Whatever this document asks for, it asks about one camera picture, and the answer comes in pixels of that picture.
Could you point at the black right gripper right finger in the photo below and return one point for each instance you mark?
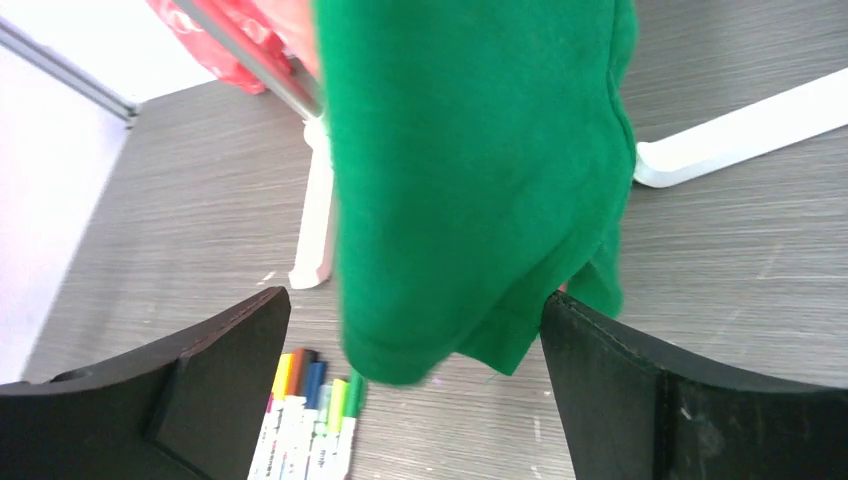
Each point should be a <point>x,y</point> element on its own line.
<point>633,406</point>

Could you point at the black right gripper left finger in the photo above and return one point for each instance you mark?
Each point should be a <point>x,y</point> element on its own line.
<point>187,406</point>

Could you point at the brown cap marker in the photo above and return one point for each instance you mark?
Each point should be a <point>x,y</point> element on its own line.
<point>300,363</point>

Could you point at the white left rack foot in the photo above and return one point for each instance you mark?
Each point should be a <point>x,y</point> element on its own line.
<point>313,262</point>

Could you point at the green hanging shirt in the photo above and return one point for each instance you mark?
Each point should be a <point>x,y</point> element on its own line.
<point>483,160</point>

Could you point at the left rack pole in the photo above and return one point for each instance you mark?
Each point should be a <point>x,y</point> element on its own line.
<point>259,63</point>

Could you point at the pink printed jacket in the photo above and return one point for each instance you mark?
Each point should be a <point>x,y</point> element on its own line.
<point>211,55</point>

